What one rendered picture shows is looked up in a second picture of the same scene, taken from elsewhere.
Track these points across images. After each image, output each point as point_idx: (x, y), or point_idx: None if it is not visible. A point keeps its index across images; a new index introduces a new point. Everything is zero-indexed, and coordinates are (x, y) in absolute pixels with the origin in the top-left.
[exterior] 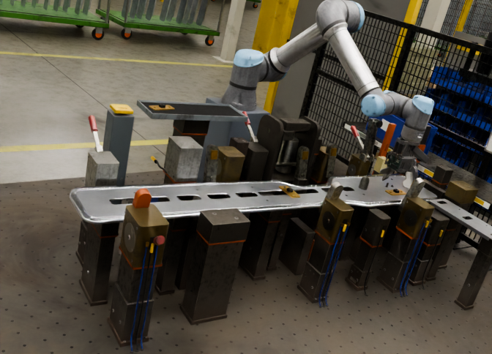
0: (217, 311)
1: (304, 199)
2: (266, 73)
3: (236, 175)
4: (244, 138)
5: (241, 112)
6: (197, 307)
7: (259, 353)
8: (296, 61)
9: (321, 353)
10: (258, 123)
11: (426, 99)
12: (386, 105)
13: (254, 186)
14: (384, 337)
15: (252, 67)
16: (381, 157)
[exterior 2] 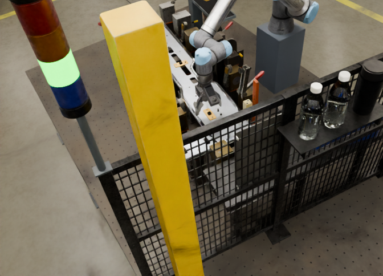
0: None
1: (174, 69)
2: (285, 11)
3: (187, 44)
4: (265, 48)
5: (264, 29)
6: None
7: (119, 97)
8: (289, 8)
9: (119, 116)
10: (272, 43)
11: (196, 51)
12: (195, 42)
13: (180, 52)
14: (132, 142)
15: (273, 1)
16: (247, 100)
